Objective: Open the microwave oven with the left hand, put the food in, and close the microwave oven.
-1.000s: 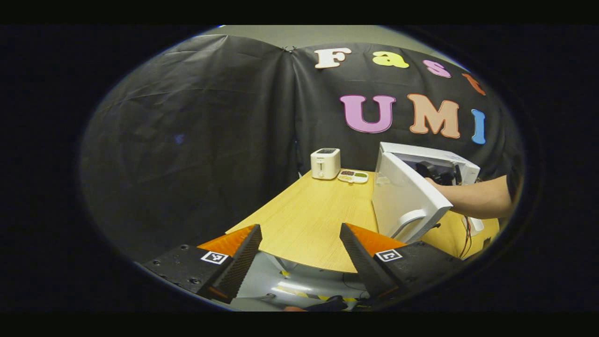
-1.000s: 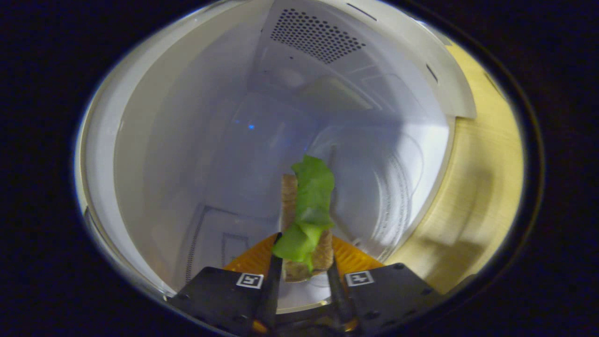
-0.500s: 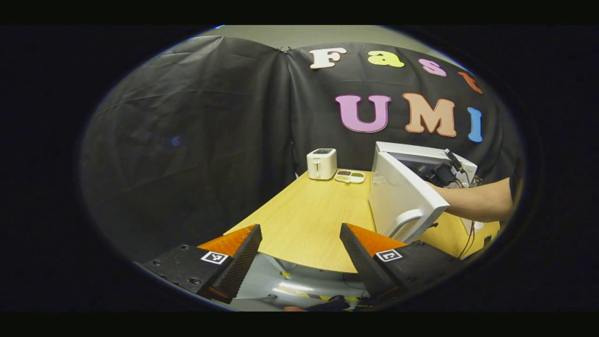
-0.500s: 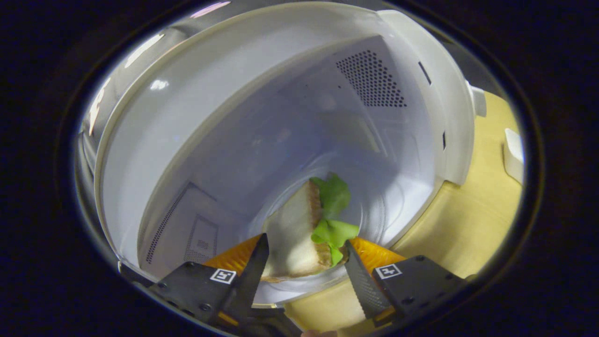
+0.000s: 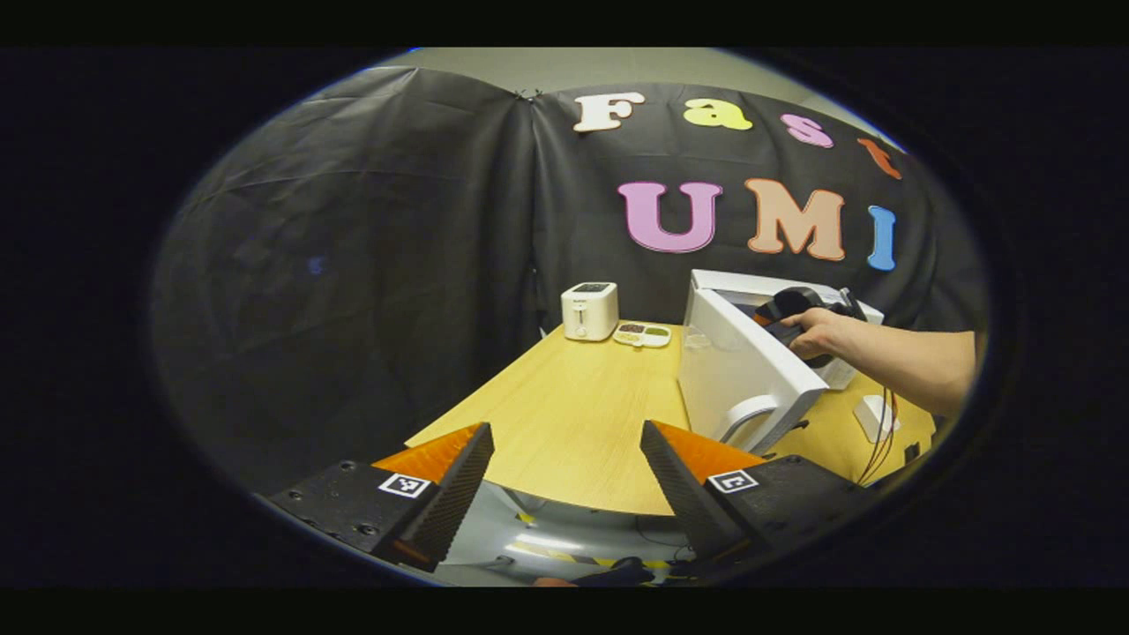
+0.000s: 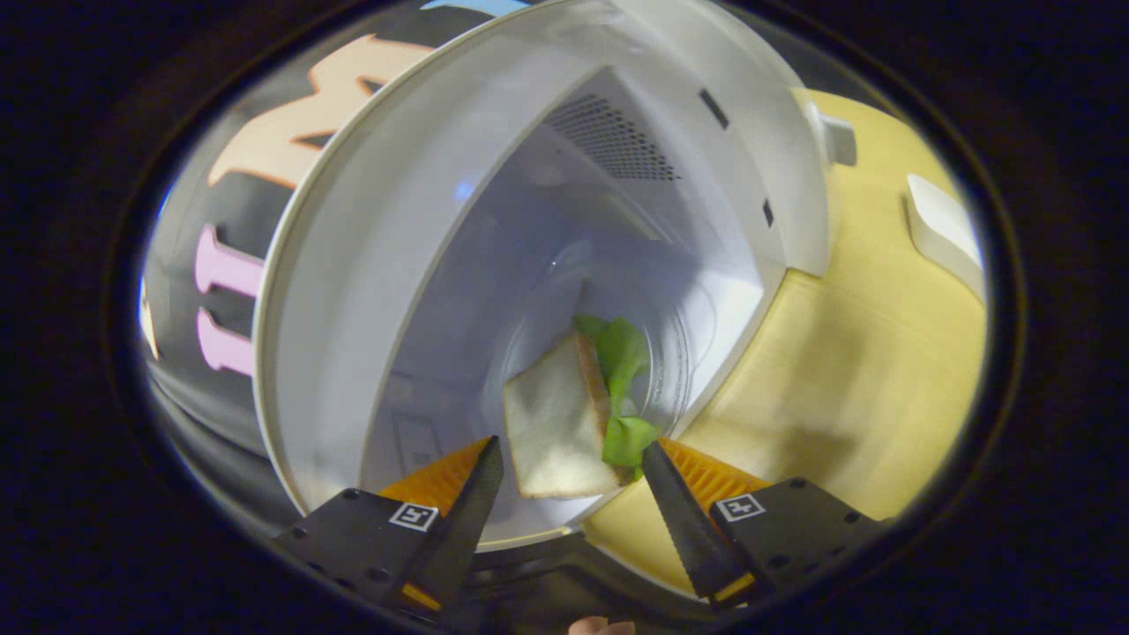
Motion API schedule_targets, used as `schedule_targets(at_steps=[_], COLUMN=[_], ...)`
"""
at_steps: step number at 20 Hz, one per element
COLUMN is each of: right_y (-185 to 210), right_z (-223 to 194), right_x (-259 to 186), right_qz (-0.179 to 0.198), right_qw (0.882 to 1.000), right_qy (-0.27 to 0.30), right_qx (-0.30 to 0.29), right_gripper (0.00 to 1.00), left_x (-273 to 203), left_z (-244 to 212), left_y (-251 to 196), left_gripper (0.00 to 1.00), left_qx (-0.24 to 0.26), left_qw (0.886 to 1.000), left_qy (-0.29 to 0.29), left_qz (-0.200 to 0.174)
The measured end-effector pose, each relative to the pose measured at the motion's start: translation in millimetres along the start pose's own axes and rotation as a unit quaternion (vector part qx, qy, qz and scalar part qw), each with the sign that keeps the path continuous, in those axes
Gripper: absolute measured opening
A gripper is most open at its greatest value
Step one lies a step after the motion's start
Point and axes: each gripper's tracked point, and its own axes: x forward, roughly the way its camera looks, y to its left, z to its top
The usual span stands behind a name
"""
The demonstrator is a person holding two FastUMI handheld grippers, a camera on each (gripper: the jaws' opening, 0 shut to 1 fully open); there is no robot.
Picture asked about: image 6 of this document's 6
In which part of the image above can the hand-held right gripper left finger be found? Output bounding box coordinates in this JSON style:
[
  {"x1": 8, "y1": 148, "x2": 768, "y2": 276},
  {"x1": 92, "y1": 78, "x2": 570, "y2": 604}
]
[{"x1": 269, "y1": 435, "x2": 505, "y2": 618}]

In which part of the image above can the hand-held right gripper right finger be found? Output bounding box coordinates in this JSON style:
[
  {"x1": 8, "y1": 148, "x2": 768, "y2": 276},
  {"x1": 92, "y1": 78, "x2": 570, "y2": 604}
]
[{"x1": 641, "y1": 438, "x2": 887, "y2": 609}]

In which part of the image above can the lettuce sandwich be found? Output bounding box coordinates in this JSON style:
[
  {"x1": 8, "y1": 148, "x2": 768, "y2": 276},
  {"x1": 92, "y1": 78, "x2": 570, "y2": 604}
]
[{"x1": 503, "y1": 313, "x2": 661, "y2": 500}]

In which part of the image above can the white microwave oven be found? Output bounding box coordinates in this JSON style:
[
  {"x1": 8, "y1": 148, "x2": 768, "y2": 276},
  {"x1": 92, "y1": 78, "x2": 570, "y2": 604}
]
[{"x1": 253, "y1": 0, "x2": 832, "y2": 623}]

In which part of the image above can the black backdrop cloth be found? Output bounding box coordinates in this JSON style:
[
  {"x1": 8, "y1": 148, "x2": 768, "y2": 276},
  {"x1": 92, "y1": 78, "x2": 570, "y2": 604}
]
[{"x1": 137, "y1": 0, "x2": 530, "y2": 459}]

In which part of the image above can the white rectangular tray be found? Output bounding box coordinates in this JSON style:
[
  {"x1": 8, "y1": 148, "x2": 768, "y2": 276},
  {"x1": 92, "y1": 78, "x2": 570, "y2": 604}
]
[{"x1": 905, "y1": 173, "x2": 987, "y2": 305}]

